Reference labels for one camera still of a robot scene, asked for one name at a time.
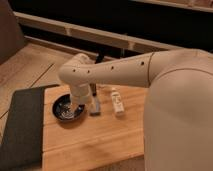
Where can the beige cylindrical gripper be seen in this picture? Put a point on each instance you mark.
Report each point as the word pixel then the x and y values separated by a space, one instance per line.
pixel 80 96

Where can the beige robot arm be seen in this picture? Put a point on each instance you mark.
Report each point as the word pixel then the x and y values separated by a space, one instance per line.
pixel 178 110

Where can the small white bottle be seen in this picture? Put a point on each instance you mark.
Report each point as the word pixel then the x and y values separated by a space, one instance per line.
pixel 117 102

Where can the wooden cutting board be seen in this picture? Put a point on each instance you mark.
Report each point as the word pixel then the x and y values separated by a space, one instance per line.
pixel 91 142

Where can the dark grey mat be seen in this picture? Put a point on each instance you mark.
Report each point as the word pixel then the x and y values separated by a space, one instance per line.
pixel 22 139

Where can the black frying pan red handle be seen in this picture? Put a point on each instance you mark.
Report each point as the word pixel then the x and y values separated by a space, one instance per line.
pixel 64 110

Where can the wooden shelf rail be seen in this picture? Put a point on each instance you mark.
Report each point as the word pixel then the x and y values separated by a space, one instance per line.
pixel 94 35

